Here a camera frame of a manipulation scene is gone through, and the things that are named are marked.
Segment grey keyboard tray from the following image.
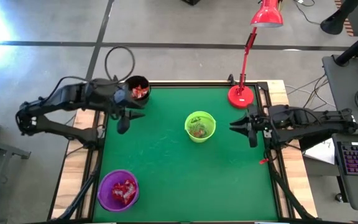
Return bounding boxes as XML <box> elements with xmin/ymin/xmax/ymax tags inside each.
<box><xmin>331</xmin><ymin>133</ymin><xmax>358</xmax><ymax>212</ymax></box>

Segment grey desk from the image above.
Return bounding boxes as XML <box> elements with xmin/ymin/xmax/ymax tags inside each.
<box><xmin>321</xmin><ymin>54</ymin><xmax>358</xmax><ymax>136</ymax></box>

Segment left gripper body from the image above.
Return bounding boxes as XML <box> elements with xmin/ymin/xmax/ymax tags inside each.
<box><xmin>112</xmin><ymin>88</ymin><xmax>135</xmax><ymax>136</ymax></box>

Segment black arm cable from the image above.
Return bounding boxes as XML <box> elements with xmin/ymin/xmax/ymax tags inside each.
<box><xmin>104</xmin><ymin>45</ymin><xmax>136</xmax><ymax>83</ymax></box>

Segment red snack bag right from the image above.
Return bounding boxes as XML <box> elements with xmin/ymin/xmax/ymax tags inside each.
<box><xmin>131</xmin><ymin>84</ymin><xmax>150</xmax><ymax>100</ymax></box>

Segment black plastic bucket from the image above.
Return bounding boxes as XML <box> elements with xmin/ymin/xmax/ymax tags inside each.
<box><xmin>124</xmin><ymin>75</ymin><xmax>151</xmax><ymax>107</ymax></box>

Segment black stand legs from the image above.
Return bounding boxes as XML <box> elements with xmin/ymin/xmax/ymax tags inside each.
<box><xmin>0</xmin><ymin>134</ymin><xmax>32</xmax><ymax>224</ymax></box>

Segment green plastic bucket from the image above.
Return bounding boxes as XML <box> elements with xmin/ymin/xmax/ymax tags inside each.
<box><xmin>184</xmin><ymin>111</ymin><xmax>217</xmax><ymax>144</ymax></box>

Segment green table mat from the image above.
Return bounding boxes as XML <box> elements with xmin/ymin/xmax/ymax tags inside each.
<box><xmin>93</xmin><ymin>86</ymin><xmax>279</xmax><ymax>222</ymax></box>

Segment black backlit keyboard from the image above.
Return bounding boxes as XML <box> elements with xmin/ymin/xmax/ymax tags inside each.
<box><xmin>336</xmin><ymin>141</ymin><xmax>358</xmax><ymax>177</ymax></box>

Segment black desk leg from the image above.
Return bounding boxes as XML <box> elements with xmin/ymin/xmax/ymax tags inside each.
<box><xmin>298</xmin><ymin>133</ymin><xmax>335</xmax><ymax>152</ymax></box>

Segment black stand foot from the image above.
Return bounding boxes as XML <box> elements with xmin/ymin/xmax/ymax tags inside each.
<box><xmin>319</xmin><ymin>0</ymin><xmax>358</xmax><ymax>35</ymax></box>

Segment black aluminium table frame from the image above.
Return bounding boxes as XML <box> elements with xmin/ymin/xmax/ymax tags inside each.
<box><xmin>47</xmin><ymin>79</ymin><xmax>318</xmax><ymax>224</ymax></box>

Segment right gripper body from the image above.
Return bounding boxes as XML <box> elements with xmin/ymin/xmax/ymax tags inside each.
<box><xmin>247</xmin><ymin>105</ymin><xmax>275</xmax><ymax>149</ymax></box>

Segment white paper sheet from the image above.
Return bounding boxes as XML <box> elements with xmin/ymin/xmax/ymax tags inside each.
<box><xmin>303</xmin><ymin>138</ymin><xmax>336</xmax><ymax>165</ymax></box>

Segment red desk lamp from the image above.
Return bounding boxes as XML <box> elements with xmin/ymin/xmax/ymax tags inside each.
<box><xmin>227</xmin><ymin>0</ymin><xmax>285</xmax><ymax>110</ymax></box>

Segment purple plastic bucket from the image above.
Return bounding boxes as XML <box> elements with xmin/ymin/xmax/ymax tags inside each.
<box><xmin>97</xmin><ymin>169</ymin><xmax>140</xmax><ymax>213</ymax></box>

